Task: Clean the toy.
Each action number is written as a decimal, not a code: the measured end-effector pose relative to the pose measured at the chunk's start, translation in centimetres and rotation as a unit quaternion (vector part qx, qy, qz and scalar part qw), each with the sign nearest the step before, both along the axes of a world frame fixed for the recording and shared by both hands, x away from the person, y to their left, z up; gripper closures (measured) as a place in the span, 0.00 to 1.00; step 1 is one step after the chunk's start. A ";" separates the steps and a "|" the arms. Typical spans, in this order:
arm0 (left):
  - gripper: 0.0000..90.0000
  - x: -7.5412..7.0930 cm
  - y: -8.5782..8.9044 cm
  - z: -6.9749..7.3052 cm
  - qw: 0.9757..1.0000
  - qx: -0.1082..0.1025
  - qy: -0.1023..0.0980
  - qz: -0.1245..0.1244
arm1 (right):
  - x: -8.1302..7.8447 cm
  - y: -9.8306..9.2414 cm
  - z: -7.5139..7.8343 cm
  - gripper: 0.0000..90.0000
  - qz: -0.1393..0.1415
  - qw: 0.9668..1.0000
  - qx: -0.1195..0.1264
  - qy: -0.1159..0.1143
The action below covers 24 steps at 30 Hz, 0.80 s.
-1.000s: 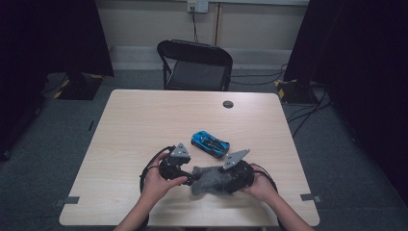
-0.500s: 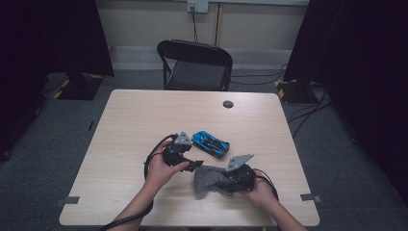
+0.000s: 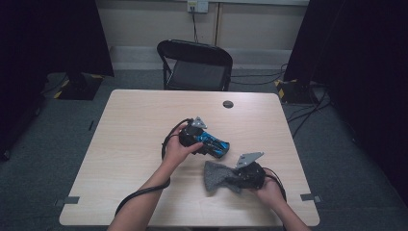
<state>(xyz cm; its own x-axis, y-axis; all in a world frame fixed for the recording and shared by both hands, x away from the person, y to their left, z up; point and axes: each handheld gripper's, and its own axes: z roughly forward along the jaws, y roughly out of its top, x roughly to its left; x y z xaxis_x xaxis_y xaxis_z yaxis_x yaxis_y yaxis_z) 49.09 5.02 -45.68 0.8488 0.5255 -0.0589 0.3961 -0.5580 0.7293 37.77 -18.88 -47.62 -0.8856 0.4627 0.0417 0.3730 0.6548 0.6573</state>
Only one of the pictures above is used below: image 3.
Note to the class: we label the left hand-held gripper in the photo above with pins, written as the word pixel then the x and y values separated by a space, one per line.
pixel 189 134

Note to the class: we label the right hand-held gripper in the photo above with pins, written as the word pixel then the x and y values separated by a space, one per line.
pixel 250 174

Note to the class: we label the blue and black toy car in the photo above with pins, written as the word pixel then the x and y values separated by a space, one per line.
pixel 213 144

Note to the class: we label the grey knitted cloth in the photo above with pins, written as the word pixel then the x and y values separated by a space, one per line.
pixel 216 174

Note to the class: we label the person's left hand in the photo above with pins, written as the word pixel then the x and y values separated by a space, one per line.
pixel 174 154

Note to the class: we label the person's right hand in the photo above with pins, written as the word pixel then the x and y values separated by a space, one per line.
pixel 272 192

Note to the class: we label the dark round table grommet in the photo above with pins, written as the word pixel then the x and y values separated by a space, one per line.
pixel 228 104

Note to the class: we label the black folding chair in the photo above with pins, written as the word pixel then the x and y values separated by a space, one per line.
pixel 195 75

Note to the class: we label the grey tape strip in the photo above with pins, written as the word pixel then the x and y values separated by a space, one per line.
pixel 309 197
pixel 69 200

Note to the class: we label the yellow striped stand base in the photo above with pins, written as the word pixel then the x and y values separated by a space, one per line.
pixel 293 91

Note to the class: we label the black stand base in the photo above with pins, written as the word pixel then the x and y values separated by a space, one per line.
pixel 80 88

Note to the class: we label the black curtain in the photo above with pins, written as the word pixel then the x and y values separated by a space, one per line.
pixel 48 38
pixel 362 64

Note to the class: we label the beige wall conduit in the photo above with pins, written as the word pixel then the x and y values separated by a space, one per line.
pixel 218 24

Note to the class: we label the white wall socket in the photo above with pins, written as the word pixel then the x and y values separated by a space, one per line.
pixel 198 5

